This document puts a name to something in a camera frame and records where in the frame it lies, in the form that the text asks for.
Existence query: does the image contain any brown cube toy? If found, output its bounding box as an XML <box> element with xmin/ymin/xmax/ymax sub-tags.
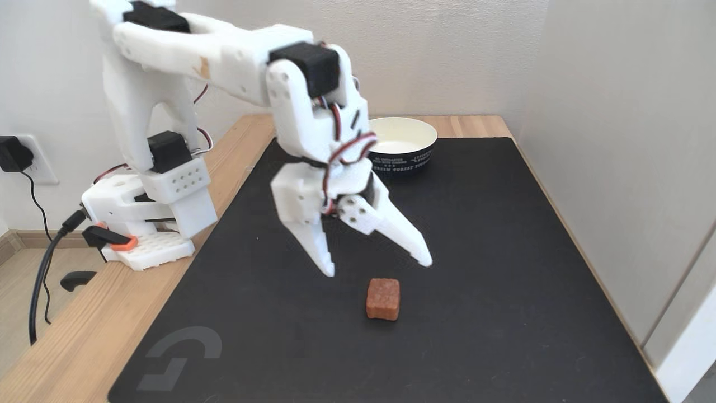
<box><xmin>366</xmin><ymin>278</ymin><xmax>401</xmax><ymax>321</ymax></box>

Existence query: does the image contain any dark blue paper bowl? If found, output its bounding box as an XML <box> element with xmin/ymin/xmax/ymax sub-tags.
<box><xmin>366</xmin><ymin>116</ymin><xmax>439</xmax><ymax>179</ymax></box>

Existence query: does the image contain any black desk mat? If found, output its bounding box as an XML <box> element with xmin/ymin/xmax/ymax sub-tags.
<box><xmin>107</xmin><ymin>137</ymin><xmax>669</xmax><ymax>403</ymax></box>

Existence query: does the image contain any black orange table clamp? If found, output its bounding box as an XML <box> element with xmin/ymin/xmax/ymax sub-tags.
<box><xmin>60</xmin><ymin>223</ymin><xmax>139</xmax><ymax>293</ymax></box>

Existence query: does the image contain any wooden baseboard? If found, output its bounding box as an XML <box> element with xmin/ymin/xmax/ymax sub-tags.
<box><xmin>0</xmin><ymin>229</ymin><xmax>107</xmax><ymax>267</ymax></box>

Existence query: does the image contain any black power adapter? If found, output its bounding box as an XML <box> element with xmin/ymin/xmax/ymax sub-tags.
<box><xmin>0</xmin><ymin>136</ymin><xmax>34</xmax><ymax>173</ymax></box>

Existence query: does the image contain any white wall outlet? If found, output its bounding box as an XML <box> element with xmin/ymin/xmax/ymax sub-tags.
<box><xmin>16</xmin><ymin>133</ymin><xmax>60</xmax><ymax>186</ymax></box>

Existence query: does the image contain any thin black cable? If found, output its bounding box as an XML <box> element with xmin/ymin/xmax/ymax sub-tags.
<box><xmin>20</xmin><ymin>171</ymin><xmax>53</xmax><ymax>325</ymax></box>

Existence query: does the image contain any thick black cable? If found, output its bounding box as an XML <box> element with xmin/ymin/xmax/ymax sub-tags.
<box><xmin>29</xmin><ymin>210</ymin><xmax>87</xmax><ymax>346</ymax></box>

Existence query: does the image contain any white door frame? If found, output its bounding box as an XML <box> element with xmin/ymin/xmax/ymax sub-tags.
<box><xmin>654</xmin><ymin>283</ymin><xmax>716</xmax><ymax>403</ymax></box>

